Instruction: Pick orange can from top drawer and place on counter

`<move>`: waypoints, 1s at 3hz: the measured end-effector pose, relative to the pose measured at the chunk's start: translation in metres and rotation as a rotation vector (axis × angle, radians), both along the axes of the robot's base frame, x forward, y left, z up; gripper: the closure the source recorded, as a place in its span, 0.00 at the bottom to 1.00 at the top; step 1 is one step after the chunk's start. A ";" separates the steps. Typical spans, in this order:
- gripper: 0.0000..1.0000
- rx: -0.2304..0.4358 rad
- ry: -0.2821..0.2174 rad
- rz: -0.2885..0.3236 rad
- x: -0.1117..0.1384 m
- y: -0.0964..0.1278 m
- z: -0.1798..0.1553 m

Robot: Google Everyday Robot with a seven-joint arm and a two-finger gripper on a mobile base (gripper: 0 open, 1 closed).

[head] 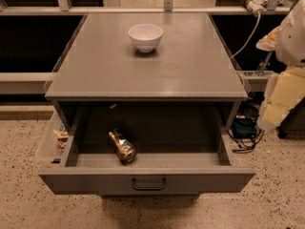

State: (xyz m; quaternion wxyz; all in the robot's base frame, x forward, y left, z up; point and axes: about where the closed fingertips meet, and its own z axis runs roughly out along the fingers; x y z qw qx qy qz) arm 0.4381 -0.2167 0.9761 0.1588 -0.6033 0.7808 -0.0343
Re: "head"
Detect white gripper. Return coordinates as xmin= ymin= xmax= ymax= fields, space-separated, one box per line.
xmin=255 ymin=0 xmax=305 ymax=131

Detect grey open top drawer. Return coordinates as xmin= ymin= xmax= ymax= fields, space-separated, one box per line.
xmin=39 ymin=103 xmax=254 ymax=196

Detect grey metal cabinet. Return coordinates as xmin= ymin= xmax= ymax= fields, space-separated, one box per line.
xmin=46 ymin=12 xmax=247 ymax=134

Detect white ceramic bowl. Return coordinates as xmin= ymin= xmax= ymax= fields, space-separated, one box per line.
xmin=129 ymin=24 xmax=163 ymax=52

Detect small snack packets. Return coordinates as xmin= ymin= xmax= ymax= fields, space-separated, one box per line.
xmin=53 ymin=124 xmax=69 ymax=152

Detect clear plastic side bin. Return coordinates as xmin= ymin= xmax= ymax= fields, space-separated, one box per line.
xmin=35 ymin=113 xmax=65 ymax=164

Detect white power cable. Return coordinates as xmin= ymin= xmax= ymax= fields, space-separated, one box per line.
xmin=229 ymin=10 xmax=262 ymax=60

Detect black drawer handle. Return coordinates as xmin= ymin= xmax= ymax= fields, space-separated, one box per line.
xmin=132 ymin=178 xmax=167 ymax=191

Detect grey metal rail shelf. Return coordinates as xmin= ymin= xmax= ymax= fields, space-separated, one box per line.
xmin=0 ymin=73 xmax=55 ymax=94

